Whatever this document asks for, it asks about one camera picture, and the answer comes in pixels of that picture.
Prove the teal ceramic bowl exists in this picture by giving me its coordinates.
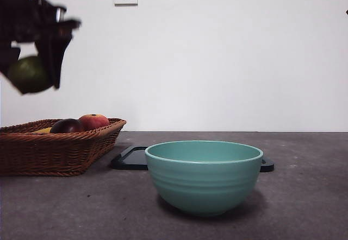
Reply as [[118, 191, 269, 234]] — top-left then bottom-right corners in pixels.
[[145, 140, 264, 216]]

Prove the green avocado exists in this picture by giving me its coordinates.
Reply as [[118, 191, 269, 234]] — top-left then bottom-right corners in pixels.
[[7, 56, 52, 94]]

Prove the black rectangular tray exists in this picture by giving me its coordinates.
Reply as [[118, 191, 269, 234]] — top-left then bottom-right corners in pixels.
[[111, 146, 275, 173]]

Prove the brown woven wicker basket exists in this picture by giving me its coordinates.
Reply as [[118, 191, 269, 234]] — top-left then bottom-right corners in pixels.
[[0, 118, 127, 177]]

